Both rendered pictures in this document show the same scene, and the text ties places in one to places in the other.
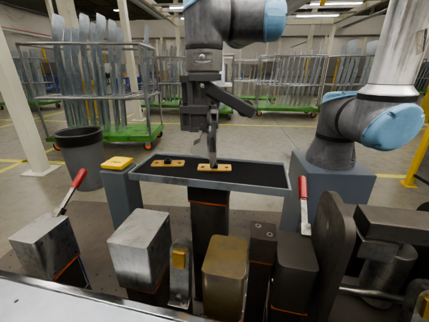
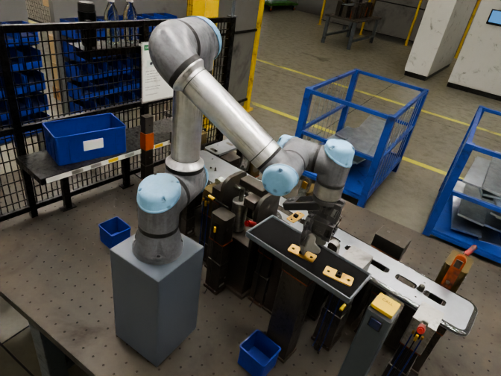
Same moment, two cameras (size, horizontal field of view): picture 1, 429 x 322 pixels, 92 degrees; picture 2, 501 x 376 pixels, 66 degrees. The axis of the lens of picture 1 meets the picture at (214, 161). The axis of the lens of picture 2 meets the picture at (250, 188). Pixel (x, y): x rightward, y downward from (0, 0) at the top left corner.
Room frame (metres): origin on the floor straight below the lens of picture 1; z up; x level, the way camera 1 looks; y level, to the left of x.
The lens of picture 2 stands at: (1.36, 0.18, 1.91)
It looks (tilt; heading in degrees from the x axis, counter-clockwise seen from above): 32 degrees down; 203
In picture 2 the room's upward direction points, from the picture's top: 9 degrees clockwise
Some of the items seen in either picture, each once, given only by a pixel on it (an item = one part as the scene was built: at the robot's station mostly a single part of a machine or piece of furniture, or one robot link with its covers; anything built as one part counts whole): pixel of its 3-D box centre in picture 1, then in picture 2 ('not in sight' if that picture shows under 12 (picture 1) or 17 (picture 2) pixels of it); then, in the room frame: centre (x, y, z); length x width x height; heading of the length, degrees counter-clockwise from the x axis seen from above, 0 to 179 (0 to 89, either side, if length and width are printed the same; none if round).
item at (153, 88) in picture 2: not in sight; (158, 71); (-0.22, -1.12, 1.30); 0.23 x 0.02 x 0.31; 168
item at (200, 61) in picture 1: (203, 62); (328, 189); (0.47, 0.02, 1.40); 0.08 x 0.08 x 0.05
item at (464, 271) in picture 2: not in sight; (440, 294); (0.02, 0.47, 0.88); 0.14 x 0.09 x 0.36; 168
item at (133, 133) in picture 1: (104, 98); not in sight; (4.04, 2.07, 0.89); 1.90 x 1.00 x 1.77; 91
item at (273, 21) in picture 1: (252, 22); (296, 155); (0.50, -0.08, 1.48); 0.11 x 0.11 x 0.08; 6
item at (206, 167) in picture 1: (214, 165); (302, 251); (0.47, 0.00, 1.17); 0.08 x 0.04 x 0.01; 87
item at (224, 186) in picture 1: (210, 170); (306, 254); (0.46, 0.01, 1.16); 0.37 x 0.14 x 0.02; 78
